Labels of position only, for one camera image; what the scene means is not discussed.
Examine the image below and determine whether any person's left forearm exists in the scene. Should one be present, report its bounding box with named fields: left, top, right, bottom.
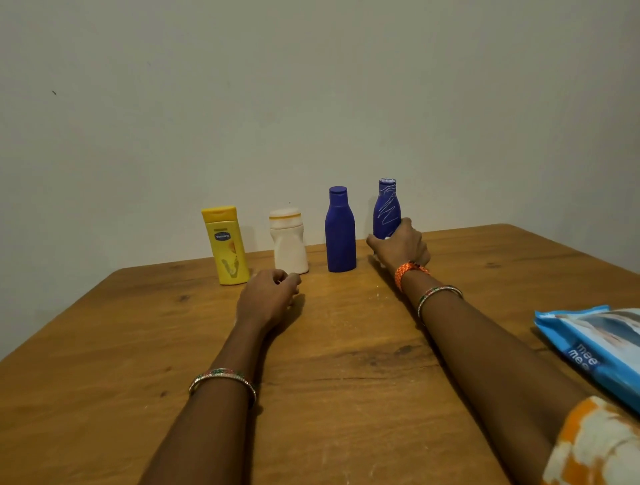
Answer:
left=139, top=319, right=281, bottom=485

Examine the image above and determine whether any person's right forearm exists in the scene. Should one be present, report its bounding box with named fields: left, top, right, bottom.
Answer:
left=399, top=272, right=601, bottom=485

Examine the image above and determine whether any person's left hand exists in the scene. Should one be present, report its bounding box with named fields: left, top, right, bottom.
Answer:
left=235, top=268, right=303, bottom=334

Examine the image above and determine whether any person's right hand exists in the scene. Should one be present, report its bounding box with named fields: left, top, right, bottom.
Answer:
left=366, top=217, right=432, bottom=280

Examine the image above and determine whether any white bottle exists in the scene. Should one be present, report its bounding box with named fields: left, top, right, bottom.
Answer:
left=269, top=207, right=311, bottom=275

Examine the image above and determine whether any yellow bottle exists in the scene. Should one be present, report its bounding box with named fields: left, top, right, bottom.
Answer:
left=201, top=205, right=251, bottom=286

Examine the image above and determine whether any wooden table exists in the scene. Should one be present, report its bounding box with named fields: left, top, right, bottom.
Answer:
left=0, top=223, right=640, bottom=485

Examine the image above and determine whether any thin beaded bangle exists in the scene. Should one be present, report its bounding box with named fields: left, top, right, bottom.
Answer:
left=187, top=368, right=258, bottom=408
left=416, top=285, right=465, bottom=326

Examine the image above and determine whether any blue scribbled bottle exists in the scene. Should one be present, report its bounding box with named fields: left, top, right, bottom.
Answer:
left=372, top=177, right=403, bottom=241
left=325, top=185, right=357, bottom=274

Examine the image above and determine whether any orange thread wristband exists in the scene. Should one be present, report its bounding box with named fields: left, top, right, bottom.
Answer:
left=393, top=261, right=431, bottom=293

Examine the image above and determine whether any blue wet wipes pack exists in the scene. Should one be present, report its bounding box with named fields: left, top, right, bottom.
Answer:
left=533, top=304, right=640, bottom=414

